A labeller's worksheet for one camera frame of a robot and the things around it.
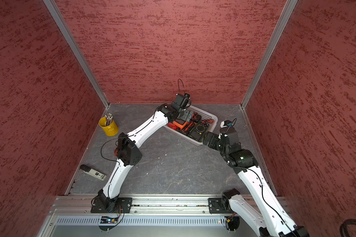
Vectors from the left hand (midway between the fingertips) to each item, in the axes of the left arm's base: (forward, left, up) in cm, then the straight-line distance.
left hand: (182, 112), depth 90 cm
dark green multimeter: (-20, +41, -15) cm, 48 cm away
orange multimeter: (-5, +1, -4) cm, 7 cm away
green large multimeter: (-6, -11, -11) cm, 17 cm away
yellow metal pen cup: (-5, +48, -12) cm, 50 cm away
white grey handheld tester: (-33, +51, -15) cm, 62 cm away
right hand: (-22, -14, +3) cm, 26 cm away
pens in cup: (-4, +46, -2) cm, 46 cm away
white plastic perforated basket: (+8, -15, -11) cm, 20 cm away
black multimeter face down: (+6, -11, -11) cm, 17 cm away
